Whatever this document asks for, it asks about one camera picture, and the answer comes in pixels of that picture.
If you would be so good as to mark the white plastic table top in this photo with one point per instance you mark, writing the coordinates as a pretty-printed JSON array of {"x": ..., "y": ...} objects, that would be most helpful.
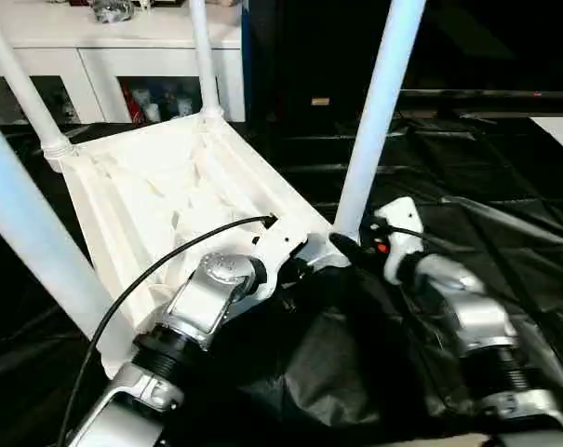
[{"x": 169, "y": 186}]

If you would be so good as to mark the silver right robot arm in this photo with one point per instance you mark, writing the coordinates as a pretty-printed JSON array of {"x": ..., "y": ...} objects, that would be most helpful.
[{"x": 476, "y": 316}]

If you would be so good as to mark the black mat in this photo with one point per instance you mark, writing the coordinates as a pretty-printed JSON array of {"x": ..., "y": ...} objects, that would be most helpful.
[{"x": 472, "y": 177}]

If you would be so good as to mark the dark metal bar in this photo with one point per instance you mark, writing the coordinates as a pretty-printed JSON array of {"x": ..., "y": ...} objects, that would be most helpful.
[{"x": 495, "y": 94}]

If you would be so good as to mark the white flat board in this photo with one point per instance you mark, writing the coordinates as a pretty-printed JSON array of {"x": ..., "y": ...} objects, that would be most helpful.
[{"x": 558, "y": 132}]

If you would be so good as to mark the red bottle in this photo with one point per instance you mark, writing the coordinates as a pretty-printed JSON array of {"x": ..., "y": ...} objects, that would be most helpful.
[{"x": 134, "y": 106}]

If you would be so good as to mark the dark ornament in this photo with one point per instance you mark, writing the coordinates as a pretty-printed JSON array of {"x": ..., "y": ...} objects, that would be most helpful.
[{"x": 113, "y": 10}]

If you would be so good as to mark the white sideboard cabinet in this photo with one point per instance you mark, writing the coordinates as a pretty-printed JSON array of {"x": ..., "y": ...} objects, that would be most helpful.
[{"x": 53, "y": 42}]

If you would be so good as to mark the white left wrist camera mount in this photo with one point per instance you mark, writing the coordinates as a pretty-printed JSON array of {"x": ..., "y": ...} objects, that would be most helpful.
[{"x": 276, "y": 247}]

